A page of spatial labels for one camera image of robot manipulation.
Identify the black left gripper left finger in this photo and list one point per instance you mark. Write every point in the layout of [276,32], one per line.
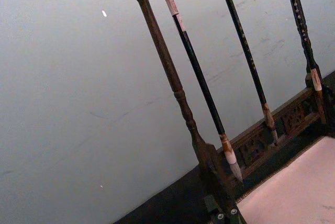
[216,208]

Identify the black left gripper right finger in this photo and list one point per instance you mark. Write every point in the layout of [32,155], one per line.
[234,214]

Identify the black table cloth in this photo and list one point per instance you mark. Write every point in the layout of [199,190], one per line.
[180,203]

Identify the white paper sheet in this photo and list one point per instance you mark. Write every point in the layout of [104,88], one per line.
[293,184]

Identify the black brush with white tuft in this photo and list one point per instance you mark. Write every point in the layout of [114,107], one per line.
[199,72]

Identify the black brush with grey tuft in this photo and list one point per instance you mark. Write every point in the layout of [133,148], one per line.
[246,43]

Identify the carved dark wooden brush rack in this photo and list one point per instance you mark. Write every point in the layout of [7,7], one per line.
[158,40]

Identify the black brush with brown tuft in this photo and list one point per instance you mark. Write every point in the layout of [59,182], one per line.
[298,17]

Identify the plain pale wall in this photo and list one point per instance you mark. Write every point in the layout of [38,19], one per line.
[78,90]

